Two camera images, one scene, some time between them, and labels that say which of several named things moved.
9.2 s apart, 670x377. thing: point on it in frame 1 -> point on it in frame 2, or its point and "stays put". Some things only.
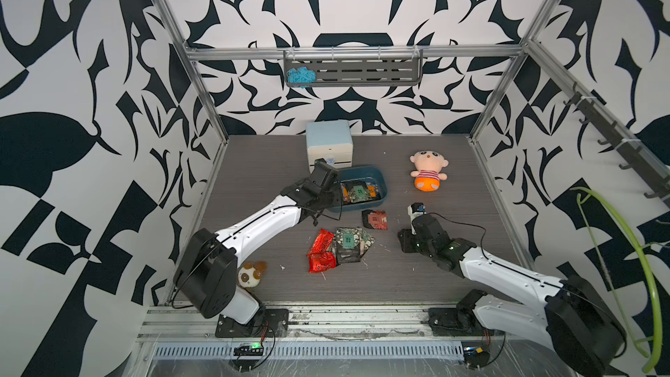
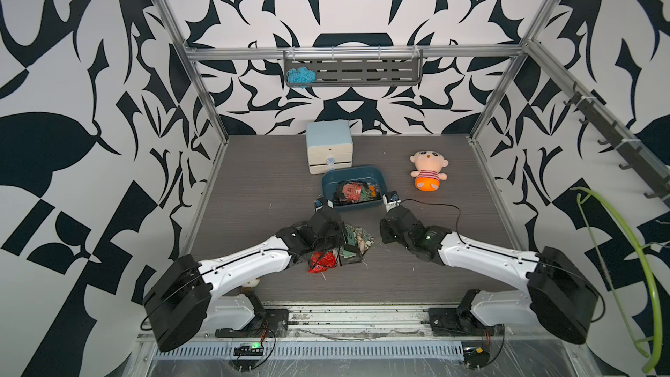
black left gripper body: [324, 201] -> [335, 238]
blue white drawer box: [331, 140] stays put
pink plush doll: [428, 165] stays put
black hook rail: [643, 167] stays put
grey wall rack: [401, 68] stays put
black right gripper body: [408, 243] -> [386, 235]
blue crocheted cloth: [301, 75] stays put
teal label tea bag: [352, 243] stays put
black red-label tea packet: [378, 219] -> [352, 192]
